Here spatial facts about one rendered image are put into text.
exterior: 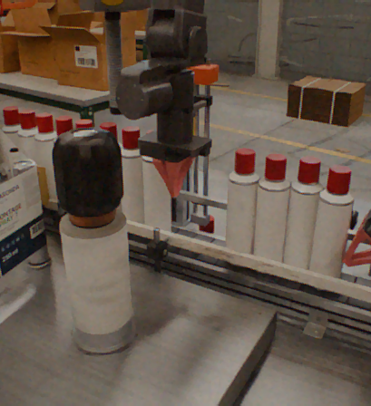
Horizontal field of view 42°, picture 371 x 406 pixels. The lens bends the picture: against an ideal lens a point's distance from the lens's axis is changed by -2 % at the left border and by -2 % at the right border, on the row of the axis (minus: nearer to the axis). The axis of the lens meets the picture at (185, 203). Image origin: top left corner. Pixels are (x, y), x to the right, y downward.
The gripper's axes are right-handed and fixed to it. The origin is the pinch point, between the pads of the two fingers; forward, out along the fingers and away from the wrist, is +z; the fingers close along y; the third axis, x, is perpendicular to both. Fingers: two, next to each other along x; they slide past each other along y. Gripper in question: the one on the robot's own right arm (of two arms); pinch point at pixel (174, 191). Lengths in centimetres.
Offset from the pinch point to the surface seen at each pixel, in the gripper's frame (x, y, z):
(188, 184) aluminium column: 21.6, -9.5, 8.9
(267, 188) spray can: 3.5, 14.6, -2.8
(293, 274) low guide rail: 2.4, 20.8, 10.5
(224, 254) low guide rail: 2.2, 8.6, 10.5
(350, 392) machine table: -10.1, 34.3, 18.4
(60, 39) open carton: 130, -147, -1
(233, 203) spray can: 3.4, 9.1, 1.3
